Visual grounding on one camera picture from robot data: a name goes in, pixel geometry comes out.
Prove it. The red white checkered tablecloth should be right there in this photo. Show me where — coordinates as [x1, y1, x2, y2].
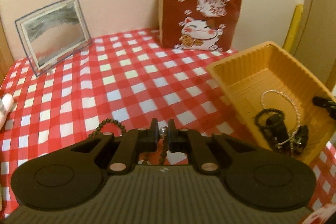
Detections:
[0, 27, 336, 219]

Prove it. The wooden door frame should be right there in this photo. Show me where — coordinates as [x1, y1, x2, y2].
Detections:
[294, 0, 335, 89]

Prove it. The white cat plush toy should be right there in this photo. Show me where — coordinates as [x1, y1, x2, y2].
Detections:
[0, 93, 14, 128]

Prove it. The white pearl necklace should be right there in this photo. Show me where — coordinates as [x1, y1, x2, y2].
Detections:
[260, 90, 301, 147]

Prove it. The glass sand art frame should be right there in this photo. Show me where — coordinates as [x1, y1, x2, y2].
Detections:
[15, 0, 92, 77]

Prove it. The brown bead bracelet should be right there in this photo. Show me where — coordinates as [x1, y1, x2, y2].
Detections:
[88, 118, 170, 166]

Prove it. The yellow board by door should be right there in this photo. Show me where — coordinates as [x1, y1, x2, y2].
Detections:
[282, 4, 303, 52]

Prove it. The dark wooden bead necklace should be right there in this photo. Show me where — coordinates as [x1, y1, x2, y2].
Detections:
[253, 107, 309, 155]

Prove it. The red lucky cat cushion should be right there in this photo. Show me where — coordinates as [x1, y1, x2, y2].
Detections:
[158, 0, 242, 52]

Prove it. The yellow plastic tray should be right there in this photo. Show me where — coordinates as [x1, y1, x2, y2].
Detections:
[206, 42, 335, 164]

